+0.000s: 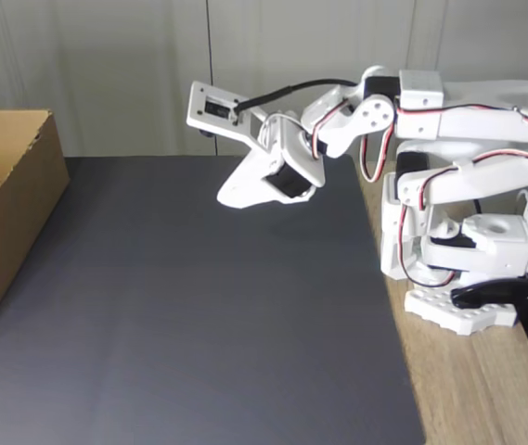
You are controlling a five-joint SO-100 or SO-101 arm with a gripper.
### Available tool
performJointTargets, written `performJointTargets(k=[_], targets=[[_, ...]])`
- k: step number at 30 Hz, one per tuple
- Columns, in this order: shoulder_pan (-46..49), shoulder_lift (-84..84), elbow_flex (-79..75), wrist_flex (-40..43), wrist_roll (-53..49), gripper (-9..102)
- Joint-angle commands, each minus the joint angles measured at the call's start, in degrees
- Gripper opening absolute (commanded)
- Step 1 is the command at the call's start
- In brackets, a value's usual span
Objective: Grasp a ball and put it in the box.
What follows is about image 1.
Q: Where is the brown cardboard box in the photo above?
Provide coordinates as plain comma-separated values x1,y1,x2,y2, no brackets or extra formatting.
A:
0,108,71,357

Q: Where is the dark grey table mat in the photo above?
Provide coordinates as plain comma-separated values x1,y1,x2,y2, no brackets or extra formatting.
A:
0,154,428,445

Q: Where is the white panelled cabinet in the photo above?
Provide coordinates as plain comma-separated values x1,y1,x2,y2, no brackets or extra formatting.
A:
0,0,528,164

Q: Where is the black table clamp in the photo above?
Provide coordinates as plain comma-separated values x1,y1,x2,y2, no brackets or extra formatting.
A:
449,278,528,359

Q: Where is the black camera cable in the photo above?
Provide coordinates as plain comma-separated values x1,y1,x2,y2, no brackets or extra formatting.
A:
232,79,361,118

